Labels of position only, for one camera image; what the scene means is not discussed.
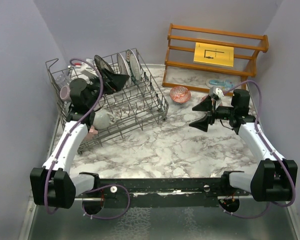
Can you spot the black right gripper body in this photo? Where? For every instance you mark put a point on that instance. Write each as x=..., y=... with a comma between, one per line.
x=221, y=112

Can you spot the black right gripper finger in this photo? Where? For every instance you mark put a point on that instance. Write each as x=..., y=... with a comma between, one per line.
x=202, y=124
x=204, y=106

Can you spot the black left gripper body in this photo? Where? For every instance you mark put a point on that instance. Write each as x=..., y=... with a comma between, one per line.
x=96, y=89

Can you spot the white plate red characters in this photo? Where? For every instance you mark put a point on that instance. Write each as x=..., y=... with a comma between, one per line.
x=124, y=68

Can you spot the purple glass mug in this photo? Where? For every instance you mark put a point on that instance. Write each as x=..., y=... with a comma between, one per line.
x=64, y=94

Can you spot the dark rimmed beige plate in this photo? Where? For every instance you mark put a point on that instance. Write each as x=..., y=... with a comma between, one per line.
x=103, y=67

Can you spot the green rimmed white plate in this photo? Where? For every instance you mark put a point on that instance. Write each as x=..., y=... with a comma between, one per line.
x=134, y=67

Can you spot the clear octagonal glass tumbler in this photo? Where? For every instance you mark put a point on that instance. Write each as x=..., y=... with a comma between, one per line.
x=63, y=80

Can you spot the white speckled mug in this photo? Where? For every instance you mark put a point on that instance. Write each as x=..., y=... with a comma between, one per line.
x=103, y=119

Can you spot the pink mug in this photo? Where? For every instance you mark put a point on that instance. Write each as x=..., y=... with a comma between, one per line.
x=91, y=133

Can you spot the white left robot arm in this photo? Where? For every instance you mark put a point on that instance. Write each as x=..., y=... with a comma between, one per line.
x=51, y=184

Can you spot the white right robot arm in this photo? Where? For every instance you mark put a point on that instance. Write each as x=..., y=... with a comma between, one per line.
x=275, y=177

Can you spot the wooden shelf rack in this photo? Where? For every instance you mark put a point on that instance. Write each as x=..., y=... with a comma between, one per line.
x=245, y=55

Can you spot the yellow book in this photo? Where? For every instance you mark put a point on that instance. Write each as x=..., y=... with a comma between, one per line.
x=213, y=54

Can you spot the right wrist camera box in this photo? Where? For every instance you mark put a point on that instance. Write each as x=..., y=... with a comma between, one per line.
x=216, y=93

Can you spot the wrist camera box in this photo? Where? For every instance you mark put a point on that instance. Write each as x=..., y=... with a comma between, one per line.
x=83, y=70
x=216, y=93

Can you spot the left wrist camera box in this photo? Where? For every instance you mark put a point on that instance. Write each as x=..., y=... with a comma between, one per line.
x=83, y=70

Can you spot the grey wire dish rack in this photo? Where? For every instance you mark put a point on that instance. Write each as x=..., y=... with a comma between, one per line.
x=135, y=107

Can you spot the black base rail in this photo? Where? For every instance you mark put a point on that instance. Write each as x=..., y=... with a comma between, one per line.
x=160, y=192

